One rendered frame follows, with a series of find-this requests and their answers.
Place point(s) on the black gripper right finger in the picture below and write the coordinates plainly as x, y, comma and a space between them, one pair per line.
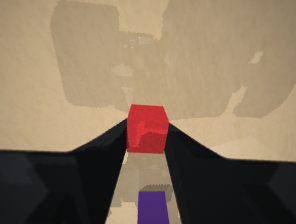
202, 179

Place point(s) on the red block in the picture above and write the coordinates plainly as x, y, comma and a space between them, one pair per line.
147, 128

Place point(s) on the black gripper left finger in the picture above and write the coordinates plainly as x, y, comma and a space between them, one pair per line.
89, 172

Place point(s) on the purple block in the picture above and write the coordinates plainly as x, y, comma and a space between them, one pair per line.
152, 208

